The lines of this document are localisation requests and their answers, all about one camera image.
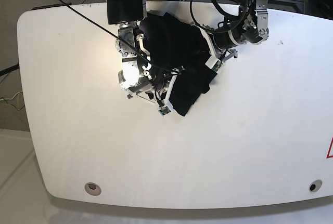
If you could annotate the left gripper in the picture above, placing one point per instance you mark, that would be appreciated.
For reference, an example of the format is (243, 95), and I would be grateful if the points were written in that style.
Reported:
(222, 41)

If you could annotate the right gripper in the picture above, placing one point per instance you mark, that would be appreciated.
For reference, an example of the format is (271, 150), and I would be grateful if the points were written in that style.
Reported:
(159, 88)

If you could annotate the black T-shirt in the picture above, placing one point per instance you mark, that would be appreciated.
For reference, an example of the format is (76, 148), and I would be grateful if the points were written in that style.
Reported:
(173, 44)

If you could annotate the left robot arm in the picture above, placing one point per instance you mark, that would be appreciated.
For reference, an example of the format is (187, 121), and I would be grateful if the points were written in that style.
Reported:
(248, 25)

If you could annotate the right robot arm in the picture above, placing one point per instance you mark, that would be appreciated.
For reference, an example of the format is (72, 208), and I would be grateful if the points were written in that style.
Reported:
(137, 75)

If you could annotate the table grommet hole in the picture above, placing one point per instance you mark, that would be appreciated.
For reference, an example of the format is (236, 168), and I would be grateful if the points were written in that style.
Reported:
(315, 186)
(92, 189)

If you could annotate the red triangle sticker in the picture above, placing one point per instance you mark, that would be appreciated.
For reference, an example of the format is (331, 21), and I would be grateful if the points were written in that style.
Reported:
(330, 150)

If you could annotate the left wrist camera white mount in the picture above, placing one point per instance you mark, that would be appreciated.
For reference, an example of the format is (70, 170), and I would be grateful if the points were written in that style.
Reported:
(215, 60)

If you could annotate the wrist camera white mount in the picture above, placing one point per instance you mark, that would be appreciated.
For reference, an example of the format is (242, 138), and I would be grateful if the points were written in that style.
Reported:
(215, 60)
(164, 105)

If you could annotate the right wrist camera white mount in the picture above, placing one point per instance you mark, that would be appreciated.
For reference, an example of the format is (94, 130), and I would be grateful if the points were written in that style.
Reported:
(164, 105)

